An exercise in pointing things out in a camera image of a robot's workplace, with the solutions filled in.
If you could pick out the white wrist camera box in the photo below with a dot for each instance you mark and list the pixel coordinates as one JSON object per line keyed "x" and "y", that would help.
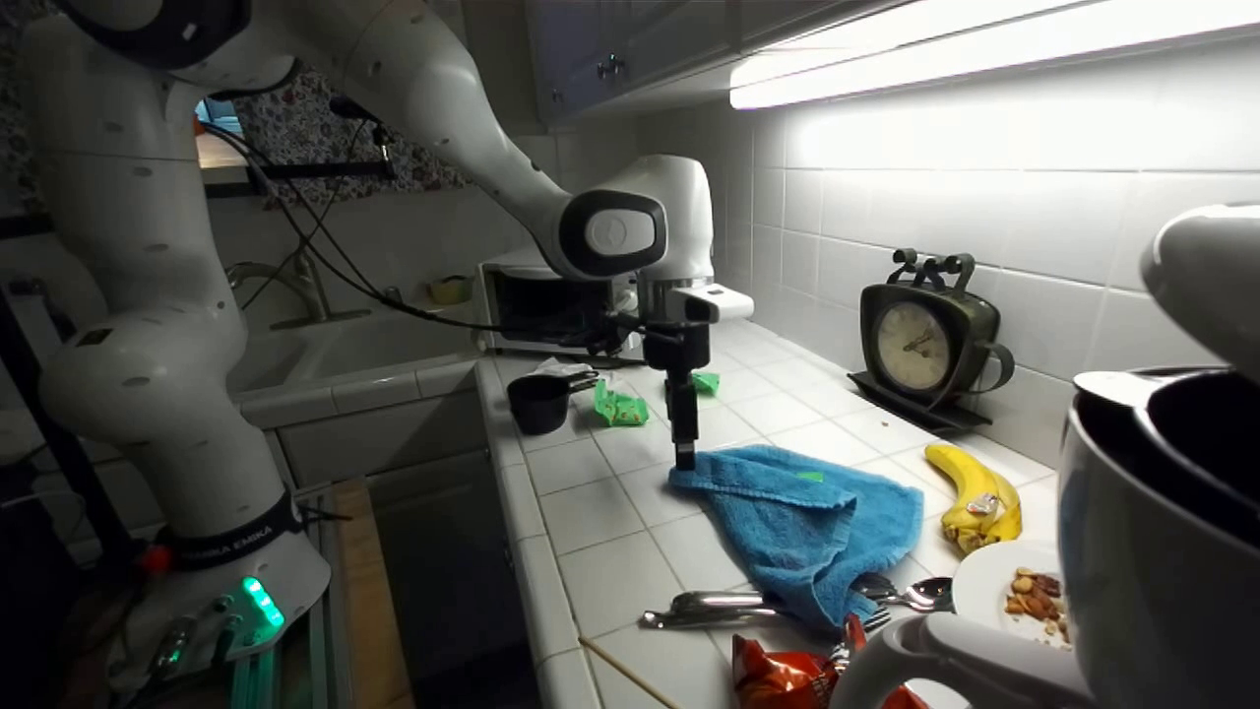
{"x": 709, "y": 300}

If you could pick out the blue terry towel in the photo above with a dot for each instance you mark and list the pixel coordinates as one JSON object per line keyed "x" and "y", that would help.
{"x": 802, "y": 518}

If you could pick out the round metal cabinet knob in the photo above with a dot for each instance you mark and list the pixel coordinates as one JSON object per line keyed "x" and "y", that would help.
{"x": 612, "y": 66}

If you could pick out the black measuring cup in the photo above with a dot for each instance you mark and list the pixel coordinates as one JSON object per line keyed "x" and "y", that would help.
{"x": 538, "y": 398}

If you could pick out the under-cabinet light bar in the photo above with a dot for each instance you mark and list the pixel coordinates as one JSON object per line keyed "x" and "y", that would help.
{"x": 987, "y": 53}

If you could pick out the yellow banana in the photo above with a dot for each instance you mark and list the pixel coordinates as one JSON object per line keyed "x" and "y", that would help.
{"x": 979, "y": 507}

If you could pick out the white stand mixer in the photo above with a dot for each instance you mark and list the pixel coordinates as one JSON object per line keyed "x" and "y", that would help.
{"x": 1166, "y": 526}

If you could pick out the red chip bag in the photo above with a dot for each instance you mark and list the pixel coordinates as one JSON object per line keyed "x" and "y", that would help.
{"x": 789, "y": 674}

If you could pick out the green snack packet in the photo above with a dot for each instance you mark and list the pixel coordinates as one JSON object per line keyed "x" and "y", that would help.
{"x": 620, "y": 404}
{"x": 705, "y": 385}

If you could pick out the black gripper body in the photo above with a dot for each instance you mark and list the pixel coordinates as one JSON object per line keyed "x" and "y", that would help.
{"x": 676, "y": 350}

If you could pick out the white sink basin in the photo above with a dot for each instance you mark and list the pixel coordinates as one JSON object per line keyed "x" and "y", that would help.
{"x": 356, "y": 360}

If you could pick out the dark cup-shaped table clock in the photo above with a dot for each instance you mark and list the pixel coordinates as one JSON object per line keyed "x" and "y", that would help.
{"x": 918, "y": 350}

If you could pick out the white plate with food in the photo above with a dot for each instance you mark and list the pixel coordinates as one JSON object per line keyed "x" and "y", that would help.
{"x": 1017, "y": 597}

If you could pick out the thin wooden stick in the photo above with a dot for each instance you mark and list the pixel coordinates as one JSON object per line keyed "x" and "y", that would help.
{"x": 626, "y": 673}

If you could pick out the white upper cabinet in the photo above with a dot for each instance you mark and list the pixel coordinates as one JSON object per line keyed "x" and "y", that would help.
{"x": 656, "y": 53}

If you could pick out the wooden board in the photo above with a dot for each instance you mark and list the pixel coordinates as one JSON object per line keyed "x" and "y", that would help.
{"x": 366, "y": 606}

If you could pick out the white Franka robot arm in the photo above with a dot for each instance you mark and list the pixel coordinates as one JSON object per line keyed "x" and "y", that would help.
{"x": 158, "y": 358}

